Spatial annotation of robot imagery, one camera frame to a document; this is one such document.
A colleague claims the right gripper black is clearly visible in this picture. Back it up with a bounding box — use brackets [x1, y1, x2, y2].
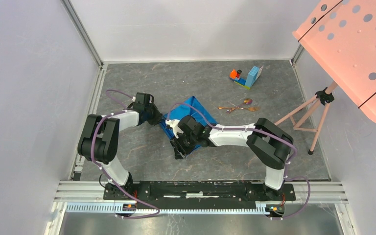
[169, 130, 197, 160]

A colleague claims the blue cloth napkin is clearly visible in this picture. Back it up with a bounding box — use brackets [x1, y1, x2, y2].
[159, 96, 218, 141]

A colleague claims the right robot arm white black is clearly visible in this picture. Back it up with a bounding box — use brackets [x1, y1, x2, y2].
[165, 115, 296, 200]

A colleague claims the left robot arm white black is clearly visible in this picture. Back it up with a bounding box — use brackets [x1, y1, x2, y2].
[77, 93, 163, 200]

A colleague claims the iridescent spoon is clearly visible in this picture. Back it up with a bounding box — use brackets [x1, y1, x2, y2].
[226, 98, 253, 114]

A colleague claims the toy brick set colourful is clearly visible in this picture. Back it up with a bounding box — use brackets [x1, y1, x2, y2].
[229, 66, 264, 90]

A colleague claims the pink perforated music stand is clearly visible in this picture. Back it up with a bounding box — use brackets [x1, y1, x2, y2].
[284, 0, 376, 154]

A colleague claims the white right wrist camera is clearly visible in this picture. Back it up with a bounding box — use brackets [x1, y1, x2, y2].
[165, 119, 183, 139]

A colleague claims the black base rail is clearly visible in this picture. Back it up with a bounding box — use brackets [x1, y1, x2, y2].
[103, 181, 296, 218]

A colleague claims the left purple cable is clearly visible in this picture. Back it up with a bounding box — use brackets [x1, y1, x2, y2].
[90, 89, 161, 220]

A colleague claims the purple cable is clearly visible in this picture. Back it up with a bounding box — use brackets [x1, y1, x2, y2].
[90, 89, 161, 220]
[165, 102, 311, 220]

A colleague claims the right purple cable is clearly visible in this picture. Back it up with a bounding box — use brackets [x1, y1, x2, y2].
[165, 102, 311, 220]

